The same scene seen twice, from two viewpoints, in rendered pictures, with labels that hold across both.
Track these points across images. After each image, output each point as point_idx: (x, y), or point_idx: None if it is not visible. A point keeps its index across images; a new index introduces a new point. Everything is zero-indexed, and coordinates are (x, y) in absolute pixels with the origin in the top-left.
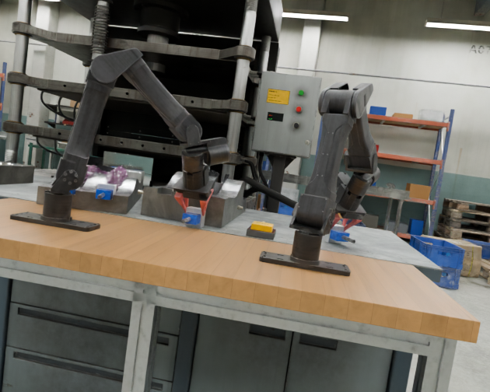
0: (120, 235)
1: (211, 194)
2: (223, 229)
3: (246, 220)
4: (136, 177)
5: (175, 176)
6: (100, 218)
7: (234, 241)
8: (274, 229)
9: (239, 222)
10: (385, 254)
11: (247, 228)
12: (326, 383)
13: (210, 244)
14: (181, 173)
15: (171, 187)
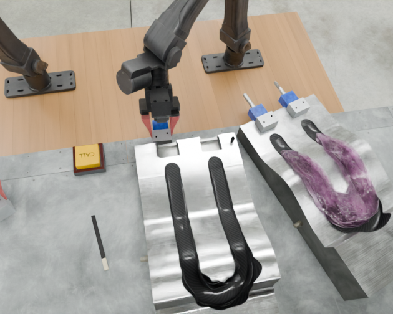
0: (182, 66)
1: (160, 165)
2: (131, 154)
3: (130, 256)
4: (334, 243)
5: (261, 233)
6: (232, 100)
7: (106, 116)
8: (74, 167)
9: (134, 228)
10: None
11: (113, 192)
12: None
13: (120, 90)
14: (263, 250)
15: (242, 205)
